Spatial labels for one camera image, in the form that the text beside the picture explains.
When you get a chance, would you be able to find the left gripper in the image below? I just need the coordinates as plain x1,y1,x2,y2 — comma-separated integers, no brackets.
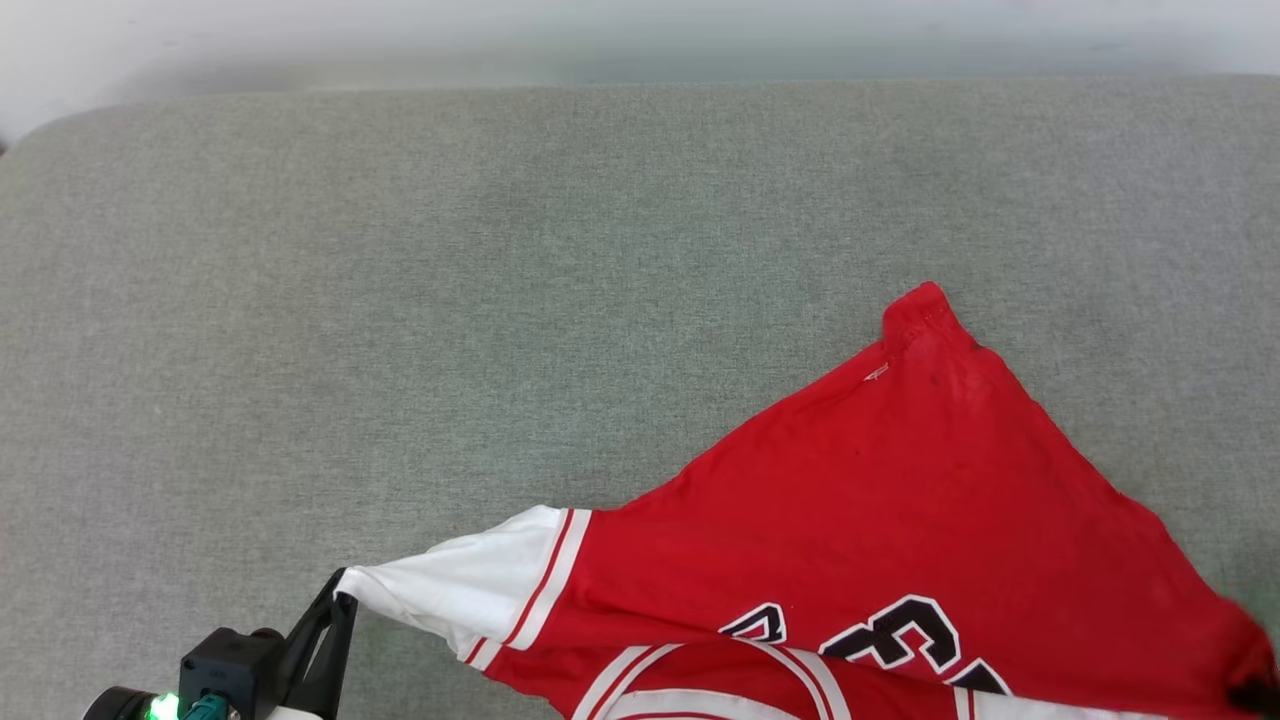
179,567,359,720

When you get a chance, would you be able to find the red and white jersey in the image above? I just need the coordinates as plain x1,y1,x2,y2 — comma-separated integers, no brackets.
335,282,1280,720

